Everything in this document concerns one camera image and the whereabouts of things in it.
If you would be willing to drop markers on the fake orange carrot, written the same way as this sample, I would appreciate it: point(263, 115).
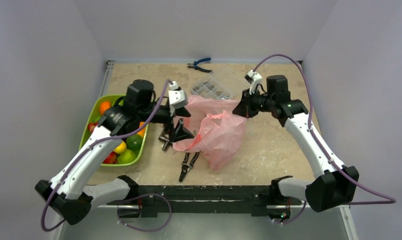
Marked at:
point(142, 131)

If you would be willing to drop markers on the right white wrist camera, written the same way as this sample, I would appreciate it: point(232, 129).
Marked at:
point(254, 79)

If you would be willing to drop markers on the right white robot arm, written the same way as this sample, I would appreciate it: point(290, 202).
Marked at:
point(331, 186)

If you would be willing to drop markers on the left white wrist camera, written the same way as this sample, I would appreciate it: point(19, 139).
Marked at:
point(177, 98)

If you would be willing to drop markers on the fake yellow lemon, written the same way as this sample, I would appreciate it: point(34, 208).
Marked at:
point(121, 148)

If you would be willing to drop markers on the fake dark green lime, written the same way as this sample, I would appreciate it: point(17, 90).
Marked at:
point(134, 142)

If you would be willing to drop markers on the pink plastic bag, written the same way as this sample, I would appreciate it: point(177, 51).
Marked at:
point(218, 133)

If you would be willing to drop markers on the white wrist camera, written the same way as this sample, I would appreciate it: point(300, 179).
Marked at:
point(177, 98)
point(254, 79)

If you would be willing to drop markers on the dark metal clamp tool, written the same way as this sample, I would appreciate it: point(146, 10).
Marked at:
point(164, 138)

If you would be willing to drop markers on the green plastic fruit tray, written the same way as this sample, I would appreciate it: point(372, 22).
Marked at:
point(94, 118)

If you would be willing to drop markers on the blue handled pliers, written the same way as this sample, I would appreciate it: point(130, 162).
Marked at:
point(196, 65)

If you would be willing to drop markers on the fake green apple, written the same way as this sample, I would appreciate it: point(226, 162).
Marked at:
point(127, 157)

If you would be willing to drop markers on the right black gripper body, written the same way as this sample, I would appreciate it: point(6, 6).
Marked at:
point(242, 106)

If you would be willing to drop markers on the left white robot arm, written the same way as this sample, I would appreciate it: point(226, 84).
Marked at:
point(68, 192)

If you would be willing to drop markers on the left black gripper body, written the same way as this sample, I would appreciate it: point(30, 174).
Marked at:
point(164, 114)

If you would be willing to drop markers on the clear compartment screw box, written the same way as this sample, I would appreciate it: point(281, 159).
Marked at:
point(220, 84)

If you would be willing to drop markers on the black handled wire stripper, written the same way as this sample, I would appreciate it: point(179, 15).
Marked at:
point(187, 165)

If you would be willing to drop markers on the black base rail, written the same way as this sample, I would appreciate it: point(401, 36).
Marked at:
point(256, 200)

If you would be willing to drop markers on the fake red apple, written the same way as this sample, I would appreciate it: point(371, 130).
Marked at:
point(111, 159)

